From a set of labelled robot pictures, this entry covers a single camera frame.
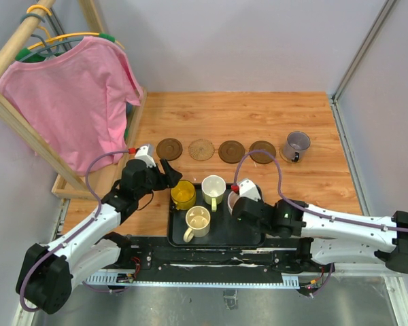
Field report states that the wooden clothes rack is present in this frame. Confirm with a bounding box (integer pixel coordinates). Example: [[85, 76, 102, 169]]
[[0, 0, 148, 204]]

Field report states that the yellow transparent cup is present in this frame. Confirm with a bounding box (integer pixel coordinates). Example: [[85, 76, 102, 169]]
[[171, 180, 196, 211]]

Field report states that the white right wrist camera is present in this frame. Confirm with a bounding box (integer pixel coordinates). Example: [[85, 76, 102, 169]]
[[231, 178, 262, 202]]

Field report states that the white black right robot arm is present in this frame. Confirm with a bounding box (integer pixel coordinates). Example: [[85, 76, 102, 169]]
[[233, 197, 408, 274]]

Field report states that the woven rattan coaster right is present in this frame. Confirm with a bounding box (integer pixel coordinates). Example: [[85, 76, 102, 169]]
[[279, 149, 298, 164]]

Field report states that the brown wooden coaster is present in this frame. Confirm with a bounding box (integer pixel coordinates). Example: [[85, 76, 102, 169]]
[[218, 140, 245, 164], [156, 138, 183, 161], [250, 140, 276, 164]]

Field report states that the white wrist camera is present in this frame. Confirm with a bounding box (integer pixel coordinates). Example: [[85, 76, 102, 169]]
[[129, 143, 156, 168], [231, 178, 262, 202]]

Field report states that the brown wooden coaster left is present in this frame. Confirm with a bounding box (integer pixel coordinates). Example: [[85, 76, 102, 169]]
[[156, 138, 183, 161]]

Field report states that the yellow clothes hanger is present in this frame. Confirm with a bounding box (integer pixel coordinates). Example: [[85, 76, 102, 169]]
[[26, 1, 125, 50]]

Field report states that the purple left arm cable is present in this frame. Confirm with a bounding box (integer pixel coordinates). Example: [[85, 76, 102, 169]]
[[18, 146, 137, 312]]

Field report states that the purple transparent cup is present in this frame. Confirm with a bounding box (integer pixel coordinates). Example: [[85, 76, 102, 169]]
[[282, 131, 311, 163]]

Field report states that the woven rattan coaster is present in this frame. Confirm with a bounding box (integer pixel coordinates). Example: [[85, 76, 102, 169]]
[[188, 139, 215, 161], [279, 149, 298, 164]]

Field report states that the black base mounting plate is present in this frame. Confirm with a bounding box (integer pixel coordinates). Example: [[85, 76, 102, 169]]
[[52, 236, 337, 283]]

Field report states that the aluminium frame rail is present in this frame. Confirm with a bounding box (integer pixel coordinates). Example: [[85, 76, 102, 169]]
[[30, 264, 404, 289]]

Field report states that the brown wooden coaster middle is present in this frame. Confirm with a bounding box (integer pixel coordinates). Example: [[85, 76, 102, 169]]
[[218, 140, 245, 164]]

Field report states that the brown wooden coaster right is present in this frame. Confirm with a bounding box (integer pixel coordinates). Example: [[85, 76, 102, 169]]
[[250, 140, 276, 164]]

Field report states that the pink t-shirt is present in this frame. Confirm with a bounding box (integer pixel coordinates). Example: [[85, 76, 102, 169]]
[[0, 36, 143, 175]]

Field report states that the black plastic tray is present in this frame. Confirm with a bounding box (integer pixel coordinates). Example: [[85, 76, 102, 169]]
[[167, 185, 266, 249]]

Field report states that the cream ceramic mug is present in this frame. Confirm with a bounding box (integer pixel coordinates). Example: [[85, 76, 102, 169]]
[[183, 206, 211, 242]]

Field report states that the pink ceramic mug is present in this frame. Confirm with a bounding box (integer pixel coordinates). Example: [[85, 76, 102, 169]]
[[227, 191, 239, 214]]

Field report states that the white ceramic mug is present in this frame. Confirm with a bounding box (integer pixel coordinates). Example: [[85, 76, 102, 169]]
[[201, 175, 226, 212]]

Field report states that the woven rattan coaster left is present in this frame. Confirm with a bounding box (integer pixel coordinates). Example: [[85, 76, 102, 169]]
[[188, 139, 215, 161]]

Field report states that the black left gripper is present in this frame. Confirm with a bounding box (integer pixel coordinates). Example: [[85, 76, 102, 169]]
[[135, 158, 182, 199]]

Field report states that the grey clothes hanger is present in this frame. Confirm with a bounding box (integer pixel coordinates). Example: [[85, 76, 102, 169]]
[[15, 6, 86, 64]]

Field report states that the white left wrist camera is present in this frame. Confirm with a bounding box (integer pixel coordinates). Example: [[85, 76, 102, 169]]
[[129, 143, 156, 168]]

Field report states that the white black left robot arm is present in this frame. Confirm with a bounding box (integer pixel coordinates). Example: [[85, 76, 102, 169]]
[[16, 159, 183, 314]]

